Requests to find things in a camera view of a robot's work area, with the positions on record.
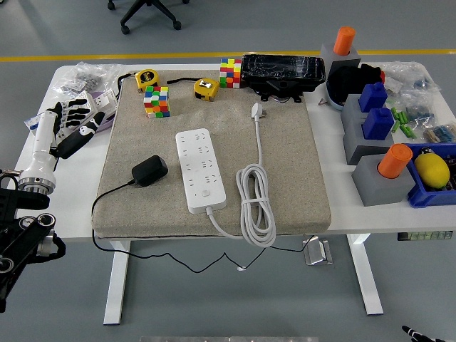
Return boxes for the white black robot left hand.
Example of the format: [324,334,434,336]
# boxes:
[19,98,107,182]

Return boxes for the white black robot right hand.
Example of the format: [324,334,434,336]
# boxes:
[401,324,448,342]

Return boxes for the black power adapter with cord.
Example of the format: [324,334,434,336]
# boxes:
[90,155,317,274]

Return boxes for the white power strip with cord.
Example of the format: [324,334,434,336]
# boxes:
[175,102,277,249]

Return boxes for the white circuit breaker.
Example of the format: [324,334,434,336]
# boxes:
[24,112,69,143]

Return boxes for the purple plastic tray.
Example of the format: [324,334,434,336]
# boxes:
[87,91,117,132]

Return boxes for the clear bag of metal parts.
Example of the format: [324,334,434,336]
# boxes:
[51,61,124,94]

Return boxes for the white table leg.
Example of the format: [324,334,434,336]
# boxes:
[103,240,131,326]
[347,234,385,316]

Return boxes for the black table control panel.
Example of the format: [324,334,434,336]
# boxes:
[397,231,453,242]

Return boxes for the multicoloured puzzle cube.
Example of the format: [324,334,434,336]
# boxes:
[219,58,243,89]
[143,85,172,119]

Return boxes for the yellow tape measure black label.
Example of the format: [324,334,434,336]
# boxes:
[114,68,160,94]

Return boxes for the blue plastic bin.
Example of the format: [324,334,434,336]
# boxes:
[402,142,456,209]

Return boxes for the grey plastic block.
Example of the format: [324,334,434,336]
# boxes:
[342,115,396,165]
[341,93,371,124]
[351,155,417,207]
[320,43,363,85]

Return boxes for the yellow lemon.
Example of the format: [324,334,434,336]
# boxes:
[414,152,451,189]

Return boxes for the black office chair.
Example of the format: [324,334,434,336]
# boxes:
[108,0,190,36]

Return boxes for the yellow tape measure chrome clip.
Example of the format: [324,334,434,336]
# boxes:
[166,76,220,102]

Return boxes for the orange plastic cylinder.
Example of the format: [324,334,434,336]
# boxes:
[333,26,357,57]
[377,143,414,179]

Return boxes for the clear bag of terminals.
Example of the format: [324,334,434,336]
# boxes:
[423,122,456,144]

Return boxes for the blue plastic block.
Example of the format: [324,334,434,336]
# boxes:
[362,107,395,141]
[358,82,388,113]

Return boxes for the grey-brown mat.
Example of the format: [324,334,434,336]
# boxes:
[91,69,332,238]

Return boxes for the clear bag of blue parts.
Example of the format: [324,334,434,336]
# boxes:
[402,93,440,125]

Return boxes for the black box in plastic wrap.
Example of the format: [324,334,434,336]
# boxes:
[241,53,327,105]

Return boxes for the pale blue rimmed base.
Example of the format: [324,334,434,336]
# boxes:
[324,81,348,113]

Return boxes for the clear bag of white parts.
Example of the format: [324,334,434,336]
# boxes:
[383,61,445,97]

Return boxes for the black fabric bundle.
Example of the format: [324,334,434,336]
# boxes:
[326,63,386,104]

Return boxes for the white wall socket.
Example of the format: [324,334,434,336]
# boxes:
[93,88,118,117]
[81,90,98,112]

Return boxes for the silver metal bracket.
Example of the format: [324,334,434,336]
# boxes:
[301,239,335,266]

